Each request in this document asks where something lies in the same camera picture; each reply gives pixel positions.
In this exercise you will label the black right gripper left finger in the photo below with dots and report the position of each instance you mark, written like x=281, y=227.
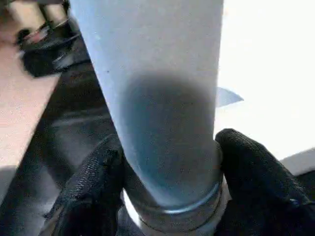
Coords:
x=88, y=196

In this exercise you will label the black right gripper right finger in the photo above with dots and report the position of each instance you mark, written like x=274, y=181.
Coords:
x=266, y=196

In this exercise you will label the white plastic table leg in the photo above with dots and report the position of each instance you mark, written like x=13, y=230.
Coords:
x=157, y=98

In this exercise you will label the white plastic table top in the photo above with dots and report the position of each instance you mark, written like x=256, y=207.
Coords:
x=266, y=59

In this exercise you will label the black floor device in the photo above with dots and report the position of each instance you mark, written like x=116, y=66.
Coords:
x=47, y=54

